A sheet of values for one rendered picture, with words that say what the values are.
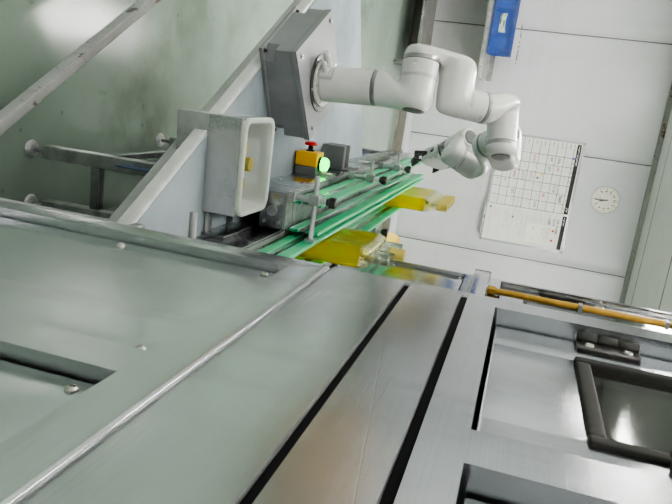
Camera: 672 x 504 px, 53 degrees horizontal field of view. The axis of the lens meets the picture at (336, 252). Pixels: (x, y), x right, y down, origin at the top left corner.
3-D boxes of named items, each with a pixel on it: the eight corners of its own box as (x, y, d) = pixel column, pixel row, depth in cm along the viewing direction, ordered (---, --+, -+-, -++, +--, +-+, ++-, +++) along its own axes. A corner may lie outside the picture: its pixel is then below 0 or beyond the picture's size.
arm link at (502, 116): (488, 125, 174) (534, 137, 179) (490, 77, 177) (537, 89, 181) (461, 141, 187) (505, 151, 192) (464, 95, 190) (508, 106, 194)
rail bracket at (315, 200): (282, 238, 169) (329, 247, 166) (289, 172, 165) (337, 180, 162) (286, 236, 172) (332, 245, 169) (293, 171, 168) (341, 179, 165)
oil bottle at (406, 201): (379, 204, 284) (445, 215, 277) (381, 191, 283) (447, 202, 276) (382, 202, 289) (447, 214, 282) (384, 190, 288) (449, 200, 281)
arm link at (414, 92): (366, 104, 173) (427, 110, 168) (375, 53, 173) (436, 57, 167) (376, 113, 182) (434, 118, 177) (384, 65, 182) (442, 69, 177)
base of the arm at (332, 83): (306, 68, 172) (363, 72, 167) (323, 40, 179) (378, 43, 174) (316, 116, 183) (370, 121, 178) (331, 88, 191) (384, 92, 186)
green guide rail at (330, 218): (288, 231, 173) (318, 236, 171) (289, 227, 173) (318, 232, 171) (408, 174, 338) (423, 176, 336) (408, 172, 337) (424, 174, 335)
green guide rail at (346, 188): (291, 203, 171) (321, 208, 169) (292, 199, 171) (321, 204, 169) (410, 159, 336) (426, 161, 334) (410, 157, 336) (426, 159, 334)
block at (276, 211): (257, 226, 170) (282, 231, 169) (260, 189, 168) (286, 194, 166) (262, 224, 174) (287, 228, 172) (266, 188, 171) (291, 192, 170)
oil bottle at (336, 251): (291, 255, 180) (367, 270, 175) (293, 235, 179) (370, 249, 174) (298, 251, 186) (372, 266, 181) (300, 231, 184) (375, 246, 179)
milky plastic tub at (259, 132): (203, 212, 153) (238, 218, 151) (211, 112, 148) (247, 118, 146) (235, 202, 169) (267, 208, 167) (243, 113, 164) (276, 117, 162)
